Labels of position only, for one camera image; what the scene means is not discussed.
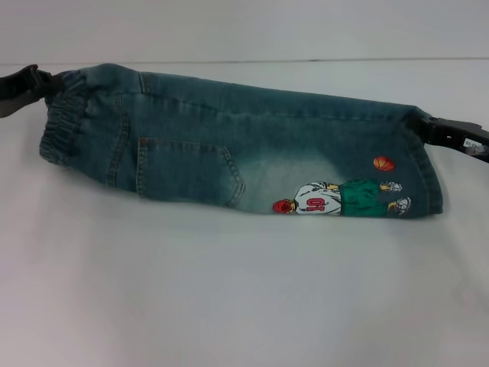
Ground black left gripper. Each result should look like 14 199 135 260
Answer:
0 63 73 119

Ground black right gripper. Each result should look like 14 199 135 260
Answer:
410 112 489 160

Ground blue denim shorts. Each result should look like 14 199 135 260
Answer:
37 63 448 217

